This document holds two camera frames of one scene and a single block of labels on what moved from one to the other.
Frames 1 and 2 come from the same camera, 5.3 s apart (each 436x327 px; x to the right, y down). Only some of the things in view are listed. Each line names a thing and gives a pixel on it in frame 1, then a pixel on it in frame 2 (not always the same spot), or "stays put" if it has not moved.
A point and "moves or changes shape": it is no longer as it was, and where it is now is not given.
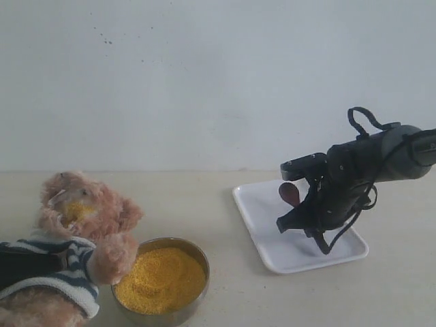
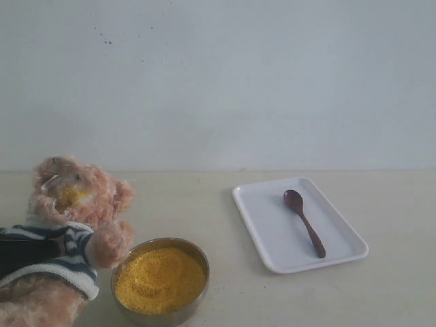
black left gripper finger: x=18 y=266 → x=16 y=254
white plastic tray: x=261 y=206 stays put
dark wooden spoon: x=289 y=193 moves or changes shape
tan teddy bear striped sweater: x=96 y=229 moves or changes shape
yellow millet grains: x=161 y=281 stays put
